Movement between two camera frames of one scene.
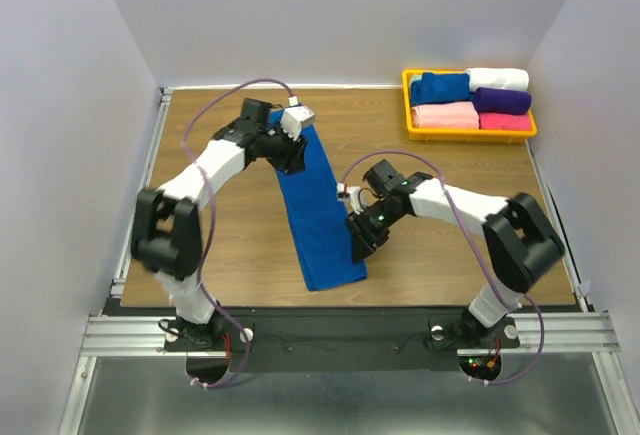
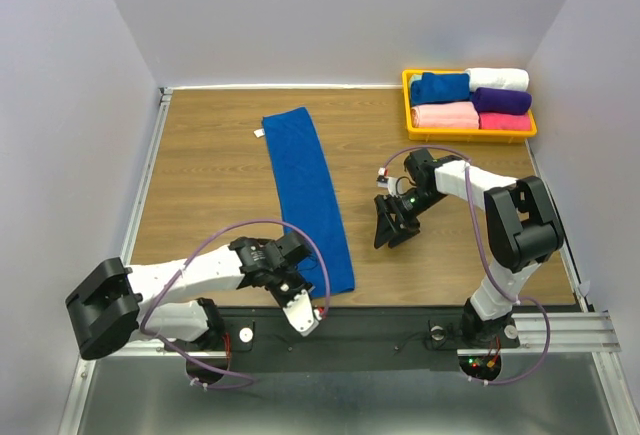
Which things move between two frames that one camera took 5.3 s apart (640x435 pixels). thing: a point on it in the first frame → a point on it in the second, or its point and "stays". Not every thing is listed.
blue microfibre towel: x=440 y=87 stays
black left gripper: x=294 y=159 → x=302 y=286
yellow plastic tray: x=456 y=135 stays
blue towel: x=317 y=212 stays
